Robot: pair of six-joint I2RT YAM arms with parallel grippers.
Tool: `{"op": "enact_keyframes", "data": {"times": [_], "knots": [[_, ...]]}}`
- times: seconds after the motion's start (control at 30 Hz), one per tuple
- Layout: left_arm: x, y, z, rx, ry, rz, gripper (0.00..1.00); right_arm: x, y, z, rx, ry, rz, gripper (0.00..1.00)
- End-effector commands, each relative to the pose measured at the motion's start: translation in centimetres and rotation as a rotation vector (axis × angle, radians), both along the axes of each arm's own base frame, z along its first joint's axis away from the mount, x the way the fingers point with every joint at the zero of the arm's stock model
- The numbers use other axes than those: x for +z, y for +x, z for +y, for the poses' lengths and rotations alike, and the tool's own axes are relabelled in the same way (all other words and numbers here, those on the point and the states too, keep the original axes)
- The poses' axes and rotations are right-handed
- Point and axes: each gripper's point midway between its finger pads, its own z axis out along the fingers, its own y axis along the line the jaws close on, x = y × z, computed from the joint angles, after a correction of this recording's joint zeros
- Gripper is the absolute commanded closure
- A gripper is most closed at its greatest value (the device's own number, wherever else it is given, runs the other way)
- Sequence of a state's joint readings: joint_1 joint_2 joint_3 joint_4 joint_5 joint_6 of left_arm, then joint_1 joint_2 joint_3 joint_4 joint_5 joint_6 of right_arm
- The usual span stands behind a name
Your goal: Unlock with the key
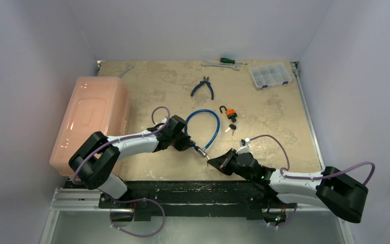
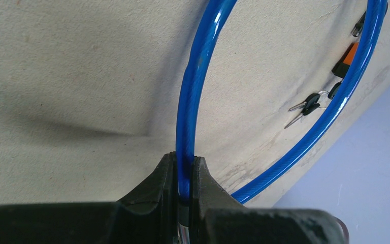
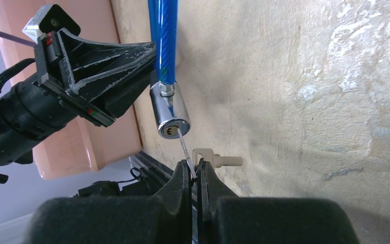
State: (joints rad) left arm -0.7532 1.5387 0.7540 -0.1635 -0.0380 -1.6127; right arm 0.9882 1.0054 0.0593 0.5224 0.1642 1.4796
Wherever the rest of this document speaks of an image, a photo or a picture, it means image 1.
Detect blue cable lock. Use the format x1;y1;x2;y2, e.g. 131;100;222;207
184;109;221;158

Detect black-headed key bunch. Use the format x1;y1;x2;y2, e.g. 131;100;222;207
225;124;237;136

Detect orange black padlock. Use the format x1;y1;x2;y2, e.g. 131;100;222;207
219;106;238;123

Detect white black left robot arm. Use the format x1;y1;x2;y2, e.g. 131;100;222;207
68;115;195;208

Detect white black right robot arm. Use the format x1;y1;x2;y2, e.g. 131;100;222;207
207;149;369;223

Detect silver wrench near screwdriver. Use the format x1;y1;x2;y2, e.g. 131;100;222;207
201;60;240;71

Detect small silver wrench left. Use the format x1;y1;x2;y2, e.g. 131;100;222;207
118;64;134;78

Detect pink plastic storage box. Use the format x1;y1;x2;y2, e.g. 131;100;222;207
49;76;131;177

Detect clear plastic organizer box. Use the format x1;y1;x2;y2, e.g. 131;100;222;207
249;62;293;90

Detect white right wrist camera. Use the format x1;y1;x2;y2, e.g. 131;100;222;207
236;138;251;155

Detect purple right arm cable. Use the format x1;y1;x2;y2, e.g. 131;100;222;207
247;134;376;230

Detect blue-handled pliers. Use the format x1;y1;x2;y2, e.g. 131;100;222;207
190;76;214;100

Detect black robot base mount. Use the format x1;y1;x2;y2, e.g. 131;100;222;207
63;180;303;222

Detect green-handled screwdriver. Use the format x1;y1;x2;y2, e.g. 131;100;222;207
219;57;248;65

